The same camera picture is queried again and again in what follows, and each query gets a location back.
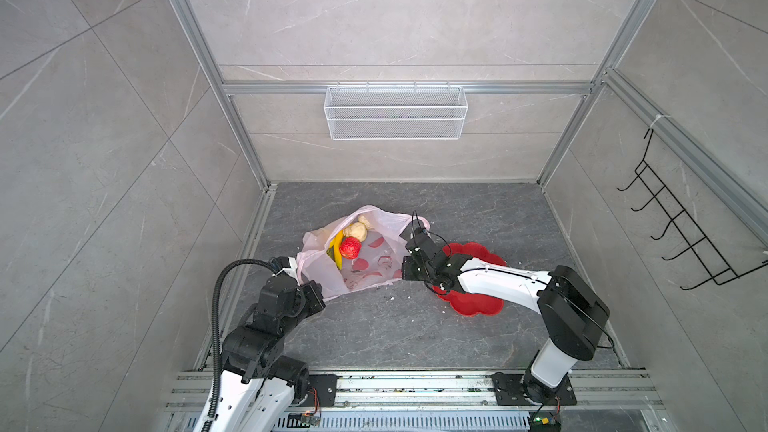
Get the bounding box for white wire mesh basket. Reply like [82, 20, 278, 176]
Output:
[323, 85, 469, 141]

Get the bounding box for red flower-shaped plate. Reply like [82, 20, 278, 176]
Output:
[429, 242, 507, 317]

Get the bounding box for black wire hook rack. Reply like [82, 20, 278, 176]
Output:
[616, 128, 767, 291]

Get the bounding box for red fake apple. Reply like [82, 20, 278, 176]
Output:
[339, 236, 362, 260]

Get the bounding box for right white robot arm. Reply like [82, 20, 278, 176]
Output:
[401, 226, 610, 405]

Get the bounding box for pink printed plastic bag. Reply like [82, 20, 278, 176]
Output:
[296, 205, 429, 299]

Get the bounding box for black corrugated cable hose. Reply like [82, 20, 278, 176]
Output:
[200, 257, 289, 432]

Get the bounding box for yellow fake banana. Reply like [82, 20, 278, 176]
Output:
[327, 232, 344, 270]

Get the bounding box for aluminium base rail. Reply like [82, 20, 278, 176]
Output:
[156, 369, 675, 431]

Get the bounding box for beige fake fruit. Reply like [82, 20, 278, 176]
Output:
[343, 221, 368, 242]
[358, 215, 373, 230]

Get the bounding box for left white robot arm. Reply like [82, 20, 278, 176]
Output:
[195, 272, 325, 431]

